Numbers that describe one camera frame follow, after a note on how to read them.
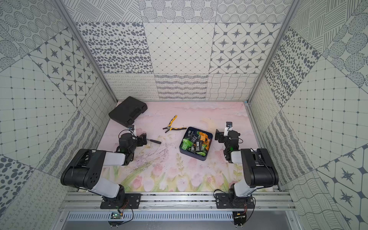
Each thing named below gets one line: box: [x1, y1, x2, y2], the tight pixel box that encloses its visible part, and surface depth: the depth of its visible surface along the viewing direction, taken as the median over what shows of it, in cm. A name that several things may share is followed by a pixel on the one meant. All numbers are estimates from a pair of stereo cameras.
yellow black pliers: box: [162, 114, 187, 134], surface depth 106 cm
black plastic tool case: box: [108, 96, 148, 128], surface depth 111 cm
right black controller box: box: [232, 211, 247, 226], surface depth 73 cm
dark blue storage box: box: [179, 126, 213, 161], surface depth 93 cm
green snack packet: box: [181, 138, 194, 150], surface depth 92 cm
